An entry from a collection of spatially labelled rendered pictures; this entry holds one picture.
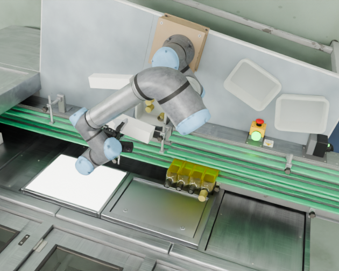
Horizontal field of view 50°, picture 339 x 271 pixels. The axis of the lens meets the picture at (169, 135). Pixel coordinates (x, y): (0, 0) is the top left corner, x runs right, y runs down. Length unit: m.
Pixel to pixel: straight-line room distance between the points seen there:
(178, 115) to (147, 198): 0.80
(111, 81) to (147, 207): 0.68
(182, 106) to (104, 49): 0.96
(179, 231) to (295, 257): 0.52
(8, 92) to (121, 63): 0.61
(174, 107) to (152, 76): 0.11
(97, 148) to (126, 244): 0.50
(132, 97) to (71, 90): 1.05
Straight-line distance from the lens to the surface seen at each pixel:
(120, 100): 1.21
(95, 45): 2.00
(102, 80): 1.98
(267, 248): 1.77
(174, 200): 1.83
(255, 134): 1.79
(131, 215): 1.74
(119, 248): 1.66
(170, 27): 1.70
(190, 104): 1.11
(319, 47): 2.30
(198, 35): 1.68
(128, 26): 1.89
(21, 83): 2.17
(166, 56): 1.50
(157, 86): 1.10
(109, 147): 1.34
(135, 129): 1.64
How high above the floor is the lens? 2.40
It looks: 54 degrees down
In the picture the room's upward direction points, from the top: 146 degrees counter-clockwise
